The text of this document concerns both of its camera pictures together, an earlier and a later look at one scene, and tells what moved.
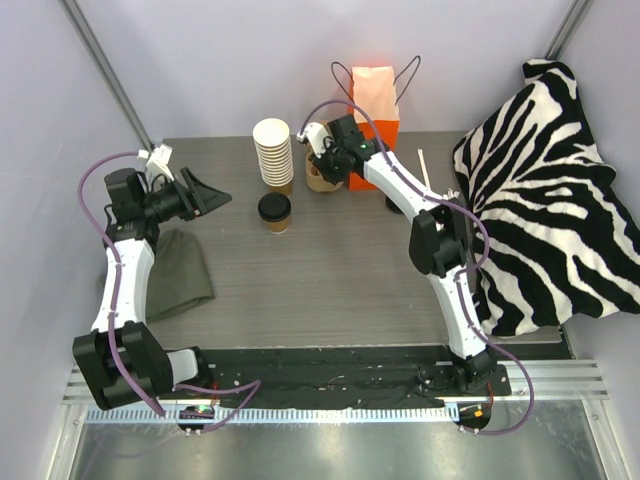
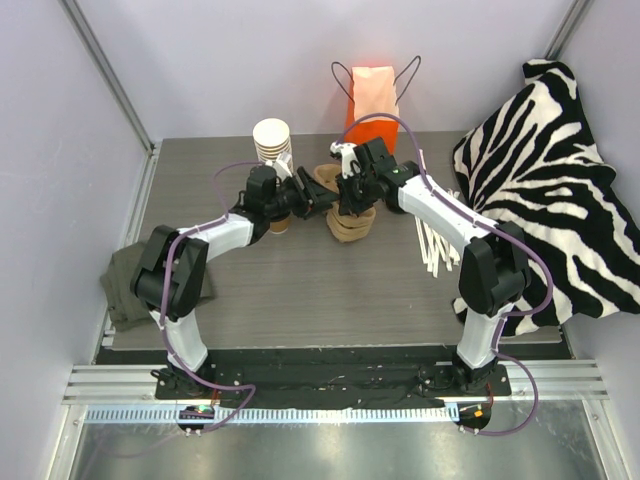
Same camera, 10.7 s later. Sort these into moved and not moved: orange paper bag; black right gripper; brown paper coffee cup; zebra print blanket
Moved: black right gripper
Not moved: brown paper coffee cup; zebra print blanket; orange paper bag
